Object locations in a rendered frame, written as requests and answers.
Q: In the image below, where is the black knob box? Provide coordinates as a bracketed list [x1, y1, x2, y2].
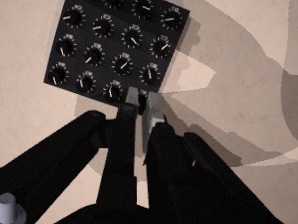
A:
[43, 0, 190, 116]

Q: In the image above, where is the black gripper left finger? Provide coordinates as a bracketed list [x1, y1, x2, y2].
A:
[0, 86, 139, 224]

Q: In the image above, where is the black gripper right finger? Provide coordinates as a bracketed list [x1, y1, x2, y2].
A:
[142, 91, 284, 224]

